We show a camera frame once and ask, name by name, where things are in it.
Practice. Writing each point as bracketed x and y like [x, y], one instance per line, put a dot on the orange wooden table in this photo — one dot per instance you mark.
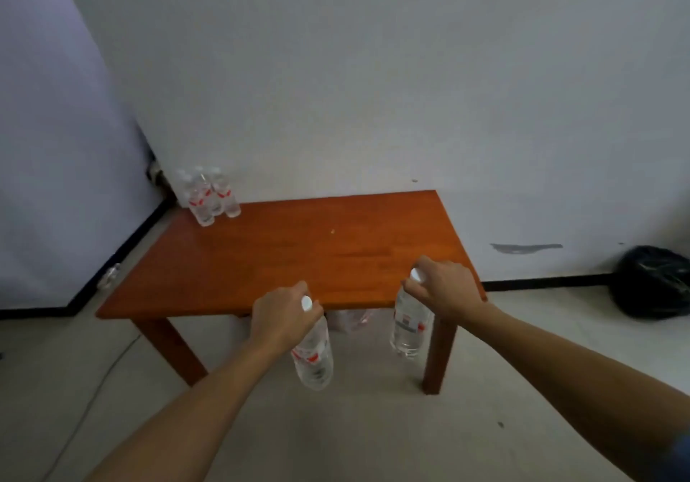
[269, 250]

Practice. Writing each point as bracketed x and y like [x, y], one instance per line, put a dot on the black trash bag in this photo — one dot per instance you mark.
[652, 282]

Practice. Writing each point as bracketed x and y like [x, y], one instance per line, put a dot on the person's left forearm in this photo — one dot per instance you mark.
[188, 417]

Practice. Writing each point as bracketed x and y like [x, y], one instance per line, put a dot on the person's blue right sleeve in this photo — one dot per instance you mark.
[676, 460]

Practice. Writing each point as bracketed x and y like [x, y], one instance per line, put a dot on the person's left hand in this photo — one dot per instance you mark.
[283, 320]

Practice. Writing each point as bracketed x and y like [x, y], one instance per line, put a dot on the person's right forearm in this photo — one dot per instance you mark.
[566, 374]

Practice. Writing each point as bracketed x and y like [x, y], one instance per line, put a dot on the clear plastic wrap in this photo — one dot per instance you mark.
[353, 320]

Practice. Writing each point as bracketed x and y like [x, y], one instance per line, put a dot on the person's right hand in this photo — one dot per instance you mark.
[450, 293]

